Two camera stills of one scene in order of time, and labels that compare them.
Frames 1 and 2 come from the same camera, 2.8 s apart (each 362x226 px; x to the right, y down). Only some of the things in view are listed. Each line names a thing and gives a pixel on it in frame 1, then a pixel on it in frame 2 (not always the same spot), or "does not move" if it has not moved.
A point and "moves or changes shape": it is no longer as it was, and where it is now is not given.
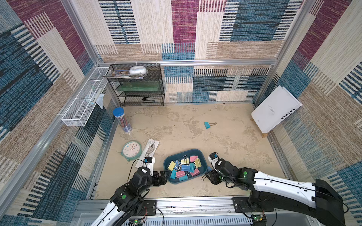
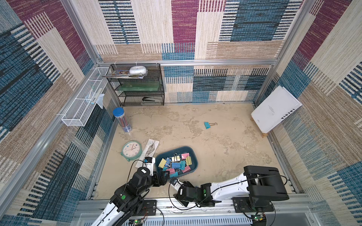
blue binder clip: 176,164 → 168,162
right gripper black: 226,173 → 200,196
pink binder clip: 196,173 → 187,169
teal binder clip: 207,125 does not move
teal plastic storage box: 185,166 moves or changes shape
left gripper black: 162,181 does not move
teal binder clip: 183,178 → 176,174
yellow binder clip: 171,165 → 162,163
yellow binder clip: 185,161 → 176,158
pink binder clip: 192,158 → 184,156
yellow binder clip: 198,162 → 188,160
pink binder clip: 180,173 → 172,171
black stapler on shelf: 145,99 does not move
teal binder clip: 192,167 → 182,165
